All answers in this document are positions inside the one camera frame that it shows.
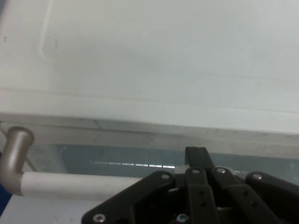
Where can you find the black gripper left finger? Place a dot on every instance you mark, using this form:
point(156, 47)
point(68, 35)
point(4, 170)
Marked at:
point(201, 193)

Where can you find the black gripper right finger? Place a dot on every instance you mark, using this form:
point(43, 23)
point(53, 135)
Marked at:
point(257, 198)

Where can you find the white toaster oven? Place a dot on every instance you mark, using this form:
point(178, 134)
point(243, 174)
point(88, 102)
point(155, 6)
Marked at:
point(149, 70)

